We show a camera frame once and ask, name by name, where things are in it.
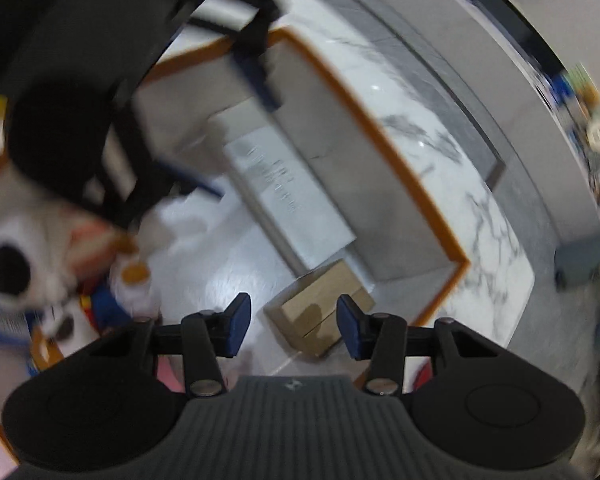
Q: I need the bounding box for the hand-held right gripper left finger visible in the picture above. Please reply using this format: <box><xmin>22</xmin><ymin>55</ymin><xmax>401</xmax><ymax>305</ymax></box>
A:
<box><xmin>94</xmin><ymin>292</ymin><xmax>254</xmax><ymax>397</ymax></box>

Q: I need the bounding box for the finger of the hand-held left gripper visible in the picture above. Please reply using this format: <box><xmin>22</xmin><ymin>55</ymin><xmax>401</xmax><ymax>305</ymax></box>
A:
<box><xmin>230</xmin><ymin>9</ymin><xmax>284</xmax><ymax>112</ymax></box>
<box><xmin>100</xmin><ymin>105</ymin><xmax>227</xmax><ymax>231</ymax></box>

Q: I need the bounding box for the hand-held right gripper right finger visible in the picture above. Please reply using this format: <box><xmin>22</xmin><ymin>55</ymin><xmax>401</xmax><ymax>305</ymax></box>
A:
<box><xmin>336</xmin><ymin>295</ymin><xmax>502</xmax><ymax>395</ymax></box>

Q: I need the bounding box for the gold box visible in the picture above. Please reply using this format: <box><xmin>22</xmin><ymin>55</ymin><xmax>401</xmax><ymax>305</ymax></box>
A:
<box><xmin>264</xmin><ymin>260</ymin><xmax>376</xmax><ymax>359</ymax></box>

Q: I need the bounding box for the panda plush toy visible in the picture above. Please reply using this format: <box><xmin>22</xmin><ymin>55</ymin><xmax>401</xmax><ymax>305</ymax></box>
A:
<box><xmin>0</xmin><ymin>192</ymin><xmax>161</xmax><ymax>357</ymax></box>

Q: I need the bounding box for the white printed box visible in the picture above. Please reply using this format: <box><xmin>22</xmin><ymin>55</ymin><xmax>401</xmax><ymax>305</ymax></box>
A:
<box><xmin>220</xmin><ymin>125</ymin><xmax>359</xmax><ymax>277</ymax></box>

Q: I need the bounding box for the orange cardboard box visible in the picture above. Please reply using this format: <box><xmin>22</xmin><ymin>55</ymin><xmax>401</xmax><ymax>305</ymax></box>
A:
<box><xmin>0</xmin><ymin>27</ymin><xmax>471</xmax><ymax>442</ymax></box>

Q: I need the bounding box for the blue label card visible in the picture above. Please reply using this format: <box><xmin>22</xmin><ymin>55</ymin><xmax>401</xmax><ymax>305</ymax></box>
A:
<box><xmin>0</xmin><ymin>295</ymin><xmax>41</xmax><ymax>349</ymax></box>

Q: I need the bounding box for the marble television console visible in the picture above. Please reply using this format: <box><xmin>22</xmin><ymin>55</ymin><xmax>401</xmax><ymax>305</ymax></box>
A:
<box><xmin>300</xmin><ymin>0</ymin><xmax>600</xmax><ymax>242</ymax></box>

